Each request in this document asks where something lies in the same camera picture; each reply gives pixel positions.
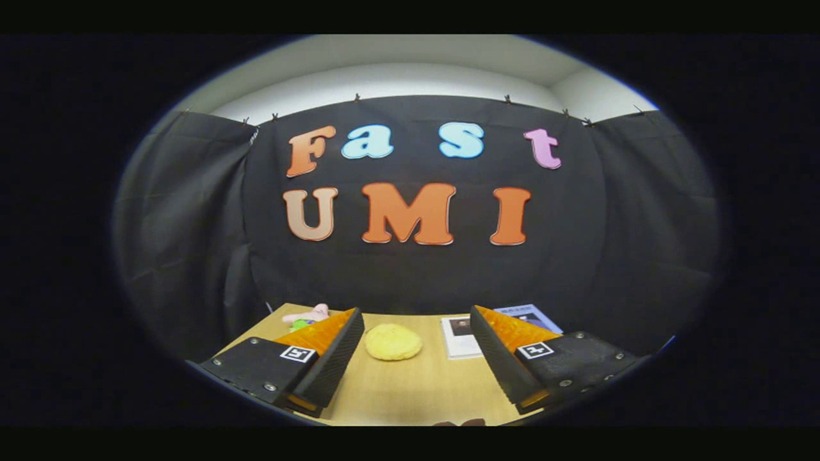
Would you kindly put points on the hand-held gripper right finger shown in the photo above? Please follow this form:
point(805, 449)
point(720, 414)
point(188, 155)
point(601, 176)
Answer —
point(496, 362)

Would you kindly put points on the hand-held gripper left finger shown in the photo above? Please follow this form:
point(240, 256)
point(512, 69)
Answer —
point(336, 362)

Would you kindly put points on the white book with dark photo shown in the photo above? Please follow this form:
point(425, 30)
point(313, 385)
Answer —
point(461, 336)

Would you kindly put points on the pink and green plush toy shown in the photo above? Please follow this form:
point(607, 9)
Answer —
point(311, 315)

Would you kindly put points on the blue cover book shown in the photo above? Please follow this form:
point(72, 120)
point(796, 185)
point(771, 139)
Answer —
point(535, 317)

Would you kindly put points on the yellow plush toy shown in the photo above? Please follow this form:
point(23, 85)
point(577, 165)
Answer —
point(393, 342)

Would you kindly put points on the row of black cloth clips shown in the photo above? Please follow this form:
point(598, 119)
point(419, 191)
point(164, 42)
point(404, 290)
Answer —
point(357, 98)

